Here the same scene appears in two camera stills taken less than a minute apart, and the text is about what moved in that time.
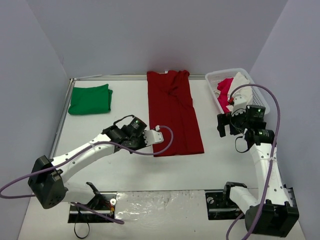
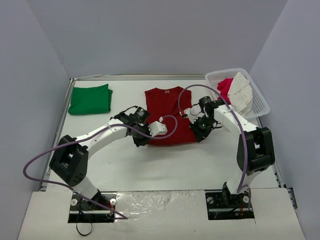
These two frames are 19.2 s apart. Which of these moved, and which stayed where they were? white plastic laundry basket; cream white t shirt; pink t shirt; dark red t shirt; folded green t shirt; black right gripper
Moved: dark red t shirt; black right gripper
Stayed: cream white t shirt; folded green t shirt; white plastic laundry basket; pink t shirt
